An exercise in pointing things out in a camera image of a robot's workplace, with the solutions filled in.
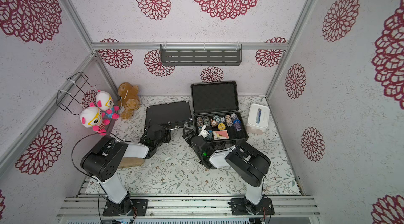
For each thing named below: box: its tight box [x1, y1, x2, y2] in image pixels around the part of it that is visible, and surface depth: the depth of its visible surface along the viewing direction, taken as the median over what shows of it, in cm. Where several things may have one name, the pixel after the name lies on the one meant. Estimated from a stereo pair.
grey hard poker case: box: [190, 80, 249, 149], surface depth 106 cm
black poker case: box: [144, 100, 194, 130], surface depth 105 cm
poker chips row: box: [195, 113, 242, 134], surface depth 105 cm
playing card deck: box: [212, 129, 230, 141], surface depth 99 cm
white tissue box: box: [246, 103, 270, 135], surface depth 100 cm
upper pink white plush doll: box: [95, 89, 120, 120], surface depth 97 cm
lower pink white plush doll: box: [79, 102, 111, 137], surface depth 86 cm
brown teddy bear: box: [117, 82, 141, 120], surface depth 112 cm
